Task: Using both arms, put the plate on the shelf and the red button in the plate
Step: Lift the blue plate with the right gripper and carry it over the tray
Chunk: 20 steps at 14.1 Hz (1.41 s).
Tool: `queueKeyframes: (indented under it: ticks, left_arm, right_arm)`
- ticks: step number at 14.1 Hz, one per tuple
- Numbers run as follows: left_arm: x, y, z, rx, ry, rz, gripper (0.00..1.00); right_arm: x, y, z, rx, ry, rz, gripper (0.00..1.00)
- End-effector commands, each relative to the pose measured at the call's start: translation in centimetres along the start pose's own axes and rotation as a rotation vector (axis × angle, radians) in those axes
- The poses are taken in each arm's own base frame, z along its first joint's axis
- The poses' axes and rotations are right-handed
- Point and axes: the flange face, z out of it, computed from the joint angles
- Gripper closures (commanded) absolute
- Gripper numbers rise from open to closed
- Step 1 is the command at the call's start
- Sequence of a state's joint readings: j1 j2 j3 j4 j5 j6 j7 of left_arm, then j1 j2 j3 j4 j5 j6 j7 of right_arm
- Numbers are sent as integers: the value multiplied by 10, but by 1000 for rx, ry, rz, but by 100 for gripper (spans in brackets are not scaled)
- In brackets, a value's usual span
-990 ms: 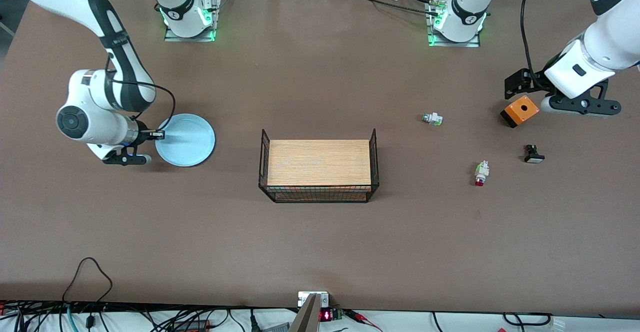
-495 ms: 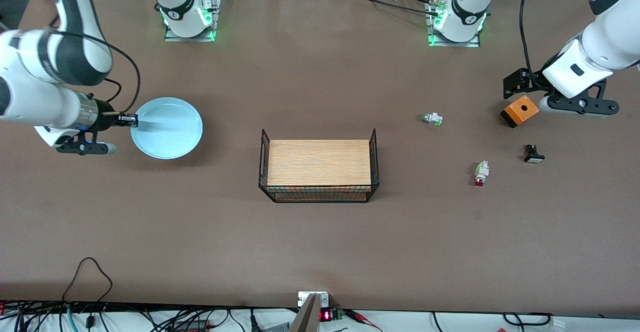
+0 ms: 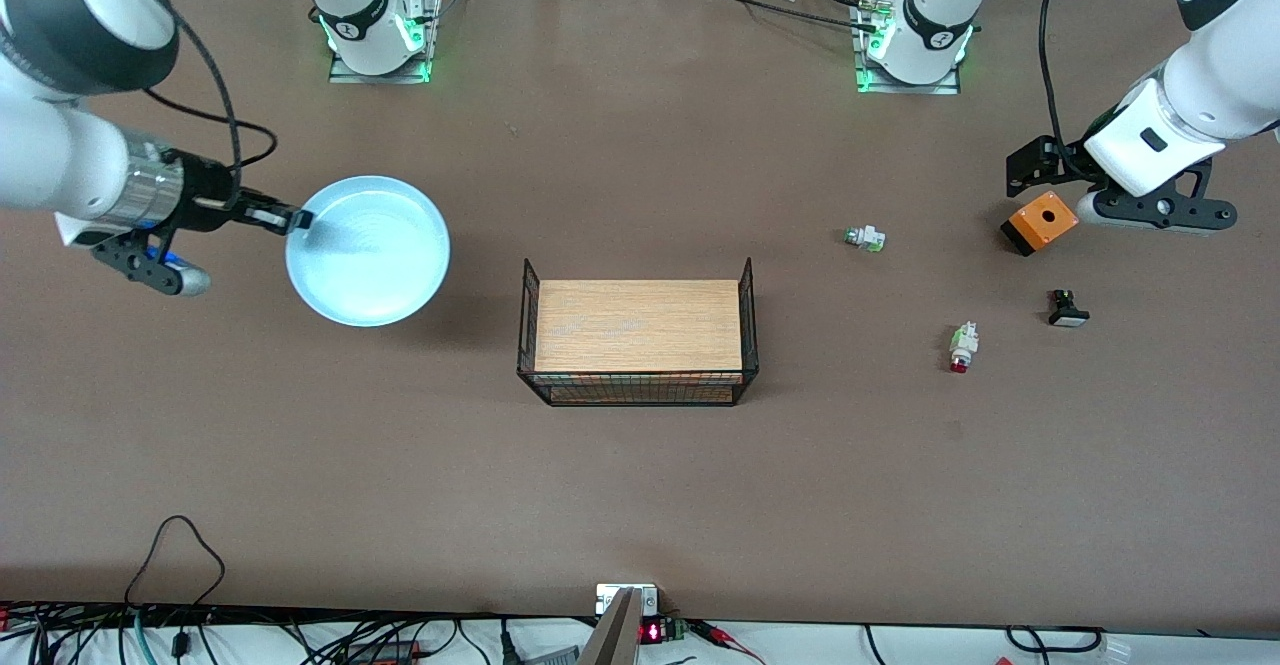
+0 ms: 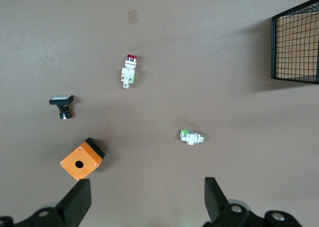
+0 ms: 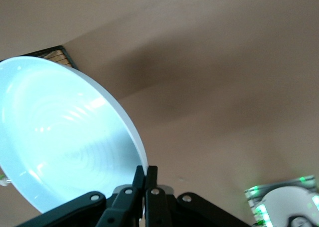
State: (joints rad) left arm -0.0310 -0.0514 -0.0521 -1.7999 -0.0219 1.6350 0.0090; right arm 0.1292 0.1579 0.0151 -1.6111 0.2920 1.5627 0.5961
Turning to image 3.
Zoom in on light blue round plate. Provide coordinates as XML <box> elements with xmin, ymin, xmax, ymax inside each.
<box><xmin>285</xmin><ymin>175</ymin><xmax>452</xmax><ymax>328</ymax></box>

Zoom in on orange button box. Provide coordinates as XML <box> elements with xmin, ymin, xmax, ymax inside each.
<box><xmin>1000</xmin><ymin>190</ymin><xmax>1081</xmax><ymax>257</ymax></box>

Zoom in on black square white button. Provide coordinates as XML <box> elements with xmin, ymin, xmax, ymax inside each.
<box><xmin>1047</xmin><ymin>288</ymin><xmax>1091</xmax><ymax>328</ymax></box>

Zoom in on red clip test leads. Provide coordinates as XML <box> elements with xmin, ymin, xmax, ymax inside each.
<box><xmin>688</xmin><ymin>619</ymin><xmax>766</xmax><ymax>665</ymax></box>

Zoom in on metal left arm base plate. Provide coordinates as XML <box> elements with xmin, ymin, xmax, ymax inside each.
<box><xmin>853</xmin><ymin>0</ymin><xmax>963</xmax><ymax>97</ymax></box>

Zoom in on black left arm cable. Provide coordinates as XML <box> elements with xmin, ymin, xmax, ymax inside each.
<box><xmin>1038</xmin><ymin>0</ymin><xmax>1101</xmax><ymax>178</ymax></box>

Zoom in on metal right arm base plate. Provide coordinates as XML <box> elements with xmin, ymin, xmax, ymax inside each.
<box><xmin>328</xmin><ymin>0</ymin><xmax>439</xmax><ymax>85</ymax></box>

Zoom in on long black table cable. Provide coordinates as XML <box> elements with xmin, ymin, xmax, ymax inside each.
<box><xmin>688</xmin><ymin>0</ymin><xmax>877</xmax><ymax>32</ymax></box>

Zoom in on thin black looped cable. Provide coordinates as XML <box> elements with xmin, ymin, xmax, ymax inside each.
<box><xmin>125</xmin><ymin>514</ymin><xmax>227</xmax><ymax>608</ymax></box>

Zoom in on black wire rack wooden top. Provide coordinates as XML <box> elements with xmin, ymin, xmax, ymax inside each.
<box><xmin>516</xmin><ymin>257</ymin><xmax>759</xmax><ymax>408</ymax></box>

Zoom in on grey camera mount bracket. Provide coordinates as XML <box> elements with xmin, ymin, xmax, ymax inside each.
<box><xmin>578</xmin><ymin>583</ymin><xmax>661</xmax><ymax>665</ymax></box>

